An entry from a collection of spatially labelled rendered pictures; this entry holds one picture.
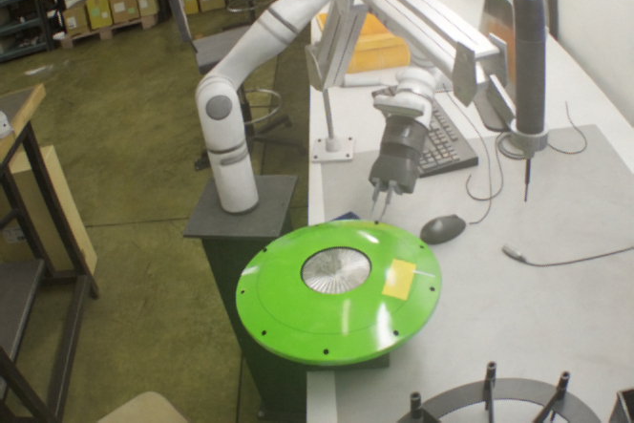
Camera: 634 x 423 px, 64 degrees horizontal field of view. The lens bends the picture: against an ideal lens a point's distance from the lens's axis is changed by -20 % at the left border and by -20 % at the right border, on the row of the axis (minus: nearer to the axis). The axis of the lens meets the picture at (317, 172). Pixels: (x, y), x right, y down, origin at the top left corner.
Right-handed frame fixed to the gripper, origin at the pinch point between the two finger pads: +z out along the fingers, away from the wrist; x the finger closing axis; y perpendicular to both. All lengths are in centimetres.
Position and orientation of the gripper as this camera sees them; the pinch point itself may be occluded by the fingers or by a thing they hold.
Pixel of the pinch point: (375, 218)
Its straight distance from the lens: 100.4
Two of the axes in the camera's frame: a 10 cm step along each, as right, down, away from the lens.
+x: -8.8, -1.5, 4.5
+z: -3.0, 9.2, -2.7
